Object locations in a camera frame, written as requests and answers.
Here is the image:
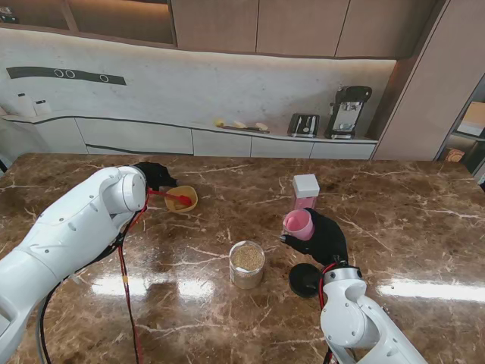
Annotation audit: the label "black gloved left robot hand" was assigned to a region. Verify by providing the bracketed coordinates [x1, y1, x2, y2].
[134, 162, 178, 190]

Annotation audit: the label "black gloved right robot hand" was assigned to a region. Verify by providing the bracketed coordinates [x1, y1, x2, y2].
[279, 207, 349, 268]

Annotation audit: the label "red measuring spoon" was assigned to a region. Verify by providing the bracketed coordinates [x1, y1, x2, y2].
[148, 188, 192, 204]

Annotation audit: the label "pink measuring cup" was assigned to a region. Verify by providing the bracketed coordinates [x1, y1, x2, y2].
[282, 209, 314, 240]

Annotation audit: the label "yellow plastic bowl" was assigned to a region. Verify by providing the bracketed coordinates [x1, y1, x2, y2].
[164, 185, 199, 212]

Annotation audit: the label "black round jar lid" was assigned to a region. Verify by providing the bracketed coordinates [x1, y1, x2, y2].
[288, 263, 324, 299]

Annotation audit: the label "pink container with white lid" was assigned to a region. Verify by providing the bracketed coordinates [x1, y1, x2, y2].
[290, 174, 321, 212]

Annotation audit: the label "clear glass grain jar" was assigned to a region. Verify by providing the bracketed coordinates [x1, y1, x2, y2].
[229, 240, 266, 290]

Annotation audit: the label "white counter cabinet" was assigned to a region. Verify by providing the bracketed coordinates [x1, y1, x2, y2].
[0, 109, 380, 160]

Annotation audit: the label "dark wooden serving board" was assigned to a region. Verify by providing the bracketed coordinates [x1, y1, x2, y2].
[221, 124, 271, 135]

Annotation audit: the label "black toaster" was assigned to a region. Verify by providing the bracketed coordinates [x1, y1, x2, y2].
[286, 112, 321, 138]

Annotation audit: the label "black espresso machine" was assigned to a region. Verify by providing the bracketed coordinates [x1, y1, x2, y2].
[324, 85, 373, 140]

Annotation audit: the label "tall white bottle black cap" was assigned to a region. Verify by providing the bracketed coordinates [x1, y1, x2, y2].
[15, 93, 36, 118]

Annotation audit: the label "orange printed box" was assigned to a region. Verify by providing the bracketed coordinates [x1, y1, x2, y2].
[443, 146, 465, 164]

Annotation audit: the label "pale flat board on shelf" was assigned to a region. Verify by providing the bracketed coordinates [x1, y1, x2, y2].
[456, 101, 485, 137]

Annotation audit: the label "red black right arm cables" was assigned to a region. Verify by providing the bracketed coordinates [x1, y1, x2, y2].
[317, 262, 340, 364]

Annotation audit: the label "red black arm cables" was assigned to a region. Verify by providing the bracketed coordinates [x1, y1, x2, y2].
[317, 262, 340, 364]
[37, 196, 149, 364]

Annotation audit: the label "red black left arm cables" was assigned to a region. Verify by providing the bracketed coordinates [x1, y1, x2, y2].
[37, 196, 149, 364]

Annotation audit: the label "black wall panel with rings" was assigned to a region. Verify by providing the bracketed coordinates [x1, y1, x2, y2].
[6, 67, 127, 86]

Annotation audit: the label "wooden wall cabinets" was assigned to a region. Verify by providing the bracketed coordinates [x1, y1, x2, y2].
[0, 0, 452, 60]

